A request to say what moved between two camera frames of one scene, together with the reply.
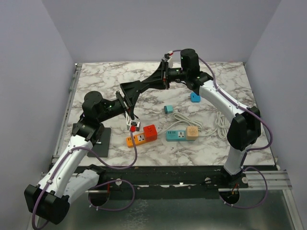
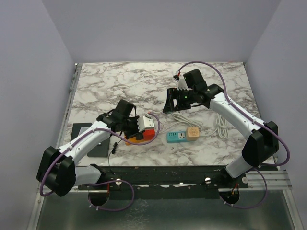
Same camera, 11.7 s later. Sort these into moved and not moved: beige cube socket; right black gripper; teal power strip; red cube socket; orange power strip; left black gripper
Moved: right black gripper; left black gripper
Not moved: orange power strip; red cube socket; teal power strip; beige cube socket
